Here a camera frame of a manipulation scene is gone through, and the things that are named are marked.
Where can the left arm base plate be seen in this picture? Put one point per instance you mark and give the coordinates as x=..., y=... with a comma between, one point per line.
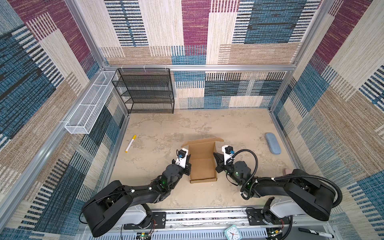
x=157, y=219

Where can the brown cardboard box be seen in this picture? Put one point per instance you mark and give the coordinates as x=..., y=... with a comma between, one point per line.
x=202, y=160

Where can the small teal alarm clock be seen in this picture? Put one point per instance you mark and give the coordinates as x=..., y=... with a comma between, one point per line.
x=233, y=233

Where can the black wire shelf rack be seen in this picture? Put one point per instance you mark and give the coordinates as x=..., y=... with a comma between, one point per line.
x=145, y=91

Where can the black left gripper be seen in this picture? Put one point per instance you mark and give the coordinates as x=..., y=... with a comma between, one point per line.
x=186, y=169

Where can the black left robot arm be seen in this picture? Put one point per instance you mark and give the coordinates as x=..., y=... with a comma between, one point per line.
x=103, y=210

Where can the white wire mesh basket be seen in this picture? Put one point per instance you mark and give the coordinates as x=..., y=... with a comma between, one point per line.
x=87, y=112

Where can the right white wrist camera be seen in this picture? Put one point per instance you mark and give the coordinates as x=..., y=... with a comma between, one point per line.
x=228, y=153

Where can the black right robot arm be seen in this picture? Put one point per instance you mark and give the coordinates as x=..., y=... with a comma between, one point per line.
x=297, y=193

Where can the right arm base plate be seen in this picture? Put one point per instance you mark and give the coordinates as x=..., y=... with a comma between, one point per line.
x=257, y=217

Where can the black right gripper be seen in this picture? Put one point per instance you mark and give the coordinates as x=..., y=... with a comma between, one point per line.
x=219, y=157

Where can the yellow-capped white marker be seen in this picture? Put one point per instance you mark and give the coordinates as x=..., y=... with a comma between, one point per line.
x=130, y=143

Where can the black marker pen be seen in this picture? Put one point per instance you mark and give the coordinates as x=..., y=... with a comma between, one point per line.
x=322, y=234

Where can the blue-grey glasses case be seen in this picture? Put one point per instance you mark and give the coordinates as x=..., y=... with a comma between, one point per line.
x=273, y=144

